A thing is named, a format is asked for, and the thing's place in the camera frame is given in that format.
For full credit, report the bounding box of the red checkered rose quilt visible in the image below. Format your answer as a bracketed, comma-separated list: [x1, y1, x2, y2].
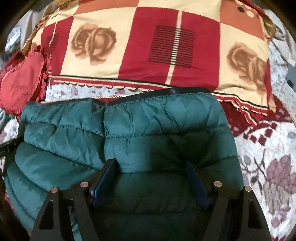
[23, 1, 274, 114]

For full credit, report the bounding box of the teal quilted puffer jacket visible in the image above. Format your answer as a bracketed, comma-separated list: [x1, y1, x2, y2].
[4, 87, 243, 240]

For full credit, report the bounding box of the red heart-shaped ruffled pillow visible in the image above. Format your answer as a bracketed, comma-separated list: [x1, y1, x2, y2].
[1, 45, 50, 119]

